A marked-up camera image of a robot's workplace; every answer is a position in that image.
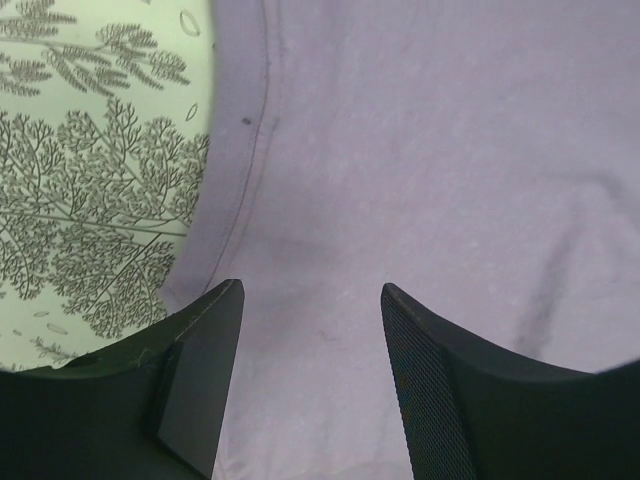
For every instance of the purple t-shirt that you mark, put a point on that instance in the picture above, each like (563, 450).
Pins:
(482, 155)

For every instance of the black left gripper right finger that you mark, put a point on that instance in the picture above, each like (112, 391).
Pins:
(474, 410)

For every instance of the floral patterned tablecloth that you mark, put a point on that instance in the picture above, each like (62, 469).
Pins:
(105, 118)

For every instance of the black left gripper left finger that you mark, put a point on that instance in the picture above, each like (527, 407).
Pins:
(150, 406)

